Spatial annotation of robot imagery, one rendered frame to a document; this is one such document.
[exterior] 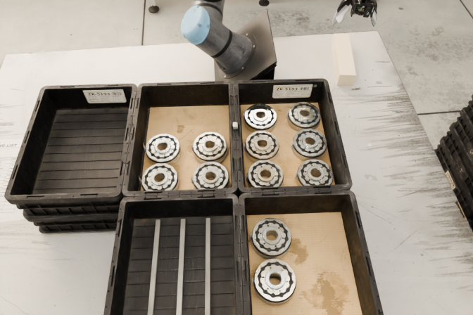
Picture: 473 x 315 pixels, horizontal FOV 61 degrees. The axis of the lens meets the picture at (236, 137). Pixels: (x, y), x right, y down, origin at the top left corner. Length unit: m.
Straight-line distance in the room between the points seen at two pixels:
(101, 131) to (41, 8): 2.22
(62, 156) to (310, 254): 0.78
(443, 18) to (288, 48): 1.85
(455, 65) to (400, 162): 1.64
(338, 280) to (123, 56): 1.20
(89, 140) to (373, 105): 1.02
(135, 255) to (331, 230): 0.52
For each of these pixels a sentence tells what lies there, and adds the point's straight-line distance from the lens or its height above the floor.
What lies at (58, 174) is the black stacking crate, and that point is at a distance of 1.29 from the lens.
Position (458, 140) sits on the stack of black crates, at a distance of 2.07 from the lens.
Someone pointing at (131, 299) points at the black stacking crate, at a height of 0.83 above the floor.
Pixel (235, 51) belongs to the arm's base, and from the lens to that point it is 1.41.
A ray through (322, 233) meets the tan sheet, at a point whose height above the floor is 0.83.
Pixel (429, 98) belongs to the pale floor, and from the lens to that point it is 2.74.
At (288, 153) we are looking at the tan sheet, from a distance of 1.22.
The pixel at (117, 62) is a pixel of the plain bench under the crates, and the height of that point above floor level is 0.70.
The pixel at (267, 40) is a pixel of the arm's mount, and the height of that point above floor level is 0.93.
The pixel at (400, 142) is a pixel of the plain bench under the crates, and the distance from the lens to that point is 1.51.
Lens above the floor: 1.84
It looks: 54 degrees down
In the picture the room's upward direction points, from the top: straight up
